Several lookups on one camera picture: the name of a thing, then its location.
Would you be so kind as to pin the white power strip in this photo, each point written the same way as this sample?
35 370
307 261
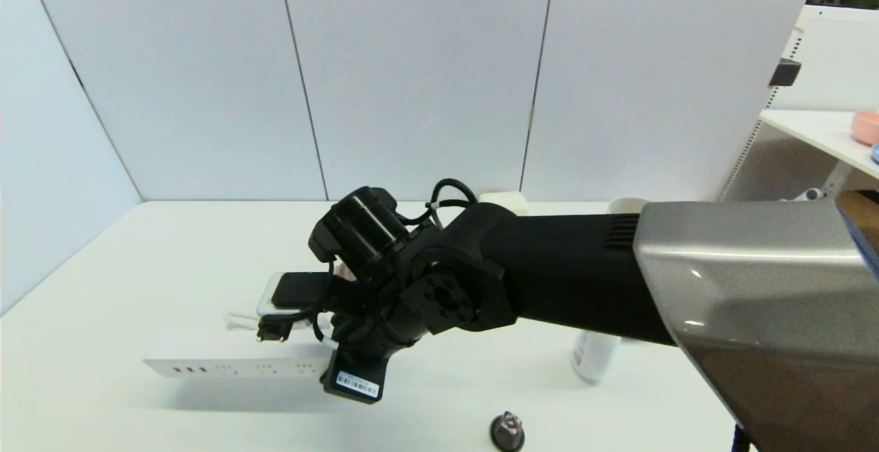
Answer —
233 368

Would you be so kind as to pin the white spray bottle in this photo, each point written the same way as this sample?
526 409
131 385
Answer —
594 356

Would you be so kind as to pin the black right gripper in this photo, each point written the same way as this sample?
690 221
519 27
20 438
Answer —
356 384

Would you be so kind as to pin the beige bowl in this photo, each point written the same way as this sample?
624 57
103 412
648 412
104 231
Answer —
626 205

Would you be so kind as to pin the black panel clip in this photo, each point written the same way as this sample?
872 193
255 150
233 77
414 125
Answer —
785 72

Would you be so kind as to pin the cream soap bar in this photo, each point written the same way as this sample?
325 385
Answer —
505 198

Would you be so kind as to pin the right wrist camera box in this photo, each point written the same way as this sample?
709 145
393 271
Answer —
295 290

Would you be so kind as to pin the black round stopper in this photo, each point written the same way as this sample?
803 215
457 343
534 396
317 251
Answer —
507 433

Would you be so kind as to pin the white desk leg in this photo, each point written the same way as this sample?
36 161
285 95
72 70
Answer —
836 181

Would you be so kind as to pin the pink bowl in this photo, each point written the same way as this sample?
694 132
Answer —
866 128

